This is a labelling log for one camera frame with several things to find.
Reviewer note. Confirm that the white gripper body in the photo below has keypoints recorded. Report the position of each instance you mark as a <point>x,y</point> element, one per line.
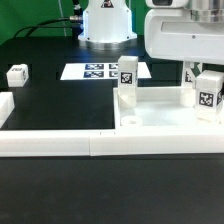
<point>171,34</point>

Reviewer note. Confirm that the white square tabletop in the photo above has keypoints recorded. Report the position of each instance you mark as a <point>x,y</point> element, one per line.
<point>159,106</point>

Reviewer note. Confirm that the white sheet with markers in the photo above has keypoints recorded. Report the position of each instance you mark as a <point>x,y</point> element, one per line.
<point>83,71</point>

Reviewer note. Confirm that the white front fence bar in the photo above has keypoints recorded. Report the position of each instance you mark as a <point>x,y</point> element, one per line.
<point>146,141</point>

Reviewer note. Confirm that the white left fence block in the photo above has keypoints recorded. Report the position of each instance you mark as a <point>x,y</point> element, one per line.
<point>6,106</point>

